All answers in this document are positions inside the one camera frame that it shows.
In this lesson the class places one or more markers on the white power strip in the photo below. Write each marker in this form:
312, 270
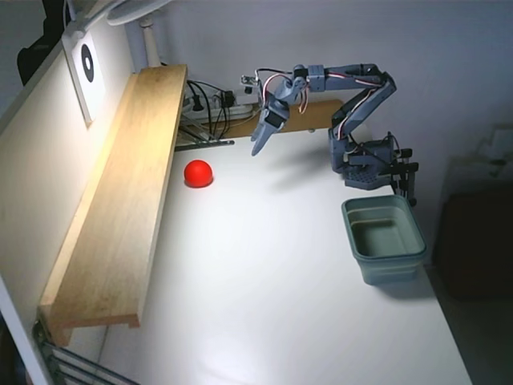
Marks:
240, 109

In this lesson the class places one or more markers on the black power plug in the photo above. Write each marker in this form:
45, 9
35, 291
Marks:
228, 98
196, 104

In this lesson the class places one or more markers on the white furniture side panel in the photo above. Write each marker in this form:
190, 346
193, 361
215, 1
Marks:
40, 180

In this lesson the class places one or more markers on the aluminium frame rail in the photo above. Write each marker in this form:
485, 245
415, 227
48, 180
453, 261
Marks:
204, 144

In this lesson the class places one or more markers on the wooden back board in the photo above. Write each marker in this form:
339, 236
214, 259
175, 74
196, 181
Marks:
316, 116

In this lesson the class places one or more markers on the white wall fixture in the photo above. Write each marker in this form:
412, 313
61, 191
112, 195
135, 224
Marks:
499, 142

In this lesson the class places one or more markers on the small white box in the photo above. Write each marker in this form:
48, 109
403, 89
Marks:
362, 131

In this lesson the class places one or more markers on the metal shelf support frame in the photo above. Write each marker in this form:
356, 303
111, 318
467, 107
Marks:
72, 361

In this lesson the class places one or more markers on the black table clamp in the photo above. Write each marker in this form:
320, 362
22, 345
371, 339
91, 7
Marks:
409, 168
405, 152

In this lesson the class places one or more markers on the long light wooden shelf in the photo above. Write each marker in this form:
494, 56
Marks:
120, 200

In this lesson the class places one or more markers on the grey collapsible container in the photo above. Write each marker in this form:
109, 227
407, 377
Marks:
384, 244

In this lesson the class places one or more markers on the white power adapter box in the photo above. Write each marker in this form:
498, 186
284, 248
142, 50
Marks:
242, 96

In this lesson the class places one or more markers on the blue-grey robot arm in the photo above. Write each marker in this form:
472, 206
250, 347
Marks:
352, 74

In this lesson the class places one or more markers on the red ball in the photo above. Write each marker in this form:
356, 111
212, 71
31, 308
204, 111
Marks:
198, 173

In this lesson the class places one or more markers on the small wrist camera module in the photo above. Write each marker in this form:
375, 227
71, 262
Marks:
247, 80

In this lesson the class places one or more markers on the blue-grey gripper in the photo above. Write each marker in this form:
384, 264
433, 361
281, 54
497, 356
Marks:
272, 116

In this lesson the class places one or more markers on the white desk lamp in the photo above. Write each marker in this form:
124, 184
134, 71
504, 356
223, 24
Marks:
136, 10

